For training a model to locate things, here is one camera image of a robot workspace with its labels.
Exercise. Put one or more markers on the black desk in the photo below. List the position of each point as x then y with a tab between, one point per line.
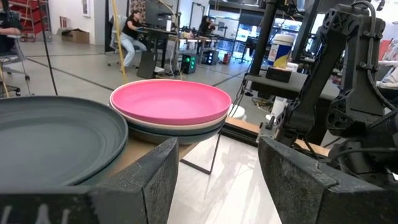
146	65

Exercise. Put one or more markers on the computer tower with green lights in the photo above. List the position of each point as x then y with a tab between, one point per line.
186	63

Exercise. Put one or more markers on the person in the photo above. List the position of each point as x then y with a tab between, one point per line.
205	26
130	28
6	34

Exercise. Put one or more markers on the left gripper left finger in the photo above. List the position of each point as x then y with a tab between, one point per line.
124	199

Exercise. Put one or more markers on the black table frame rail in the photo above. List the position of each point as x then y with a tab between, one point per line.
239	133

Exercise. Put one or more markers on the small black box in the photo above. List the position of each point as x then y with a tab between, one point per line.
278	74

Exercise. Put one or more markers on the grey office chair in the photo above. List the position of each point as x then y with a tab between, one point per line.
9	57

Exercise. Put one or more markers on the pink plate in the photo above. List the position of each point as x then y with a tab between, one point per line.
171	99

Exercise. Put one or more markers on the dark computer monitor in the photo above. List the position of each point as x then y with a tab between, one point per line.
157	14

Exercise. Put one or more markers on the wooden shelf with black legs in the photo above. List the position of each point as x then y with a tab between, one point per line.
140	152

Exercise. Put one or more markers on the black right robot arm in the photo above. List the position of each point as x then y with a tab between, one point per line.
357	102

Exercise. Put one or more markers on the dark grey plate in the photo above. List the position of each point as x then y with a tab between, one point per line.
53	140

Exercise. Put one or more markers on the grey side table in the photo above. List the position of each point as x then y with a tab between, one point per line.
298	79

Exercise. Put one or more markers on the black computer tower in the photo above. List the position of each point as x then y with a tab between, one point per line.
211	57

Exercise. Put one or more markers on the white bucket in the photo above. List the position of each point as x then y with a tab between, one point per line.
237	112

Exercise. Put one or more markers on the red storage rack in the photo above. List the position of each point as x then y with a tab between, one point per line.
31	18

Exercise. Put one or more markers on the long work table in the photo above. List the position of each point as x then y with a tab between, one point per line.
192	39

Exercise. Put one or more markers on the cream beige plate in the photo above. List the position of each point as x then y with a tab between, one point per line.
174	127

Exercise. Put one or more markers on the light office chair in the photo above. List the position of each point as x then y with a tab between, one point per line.
115	34

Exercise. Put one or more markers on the dark teal plate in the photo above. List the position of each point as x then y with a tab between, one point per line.
174	132
177	139

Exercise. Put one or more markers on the black vertical post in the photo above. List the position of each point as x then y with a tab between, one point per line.
306	28
264	37

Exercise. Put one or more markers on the wall picture frame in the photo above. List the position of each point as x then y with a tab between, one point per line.
85	7

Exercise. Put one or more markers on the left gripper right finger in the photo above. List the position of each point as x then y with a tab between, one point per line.
298	193

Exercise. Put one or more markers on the cardboard box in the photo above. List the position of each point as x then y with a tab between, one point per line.
76	36

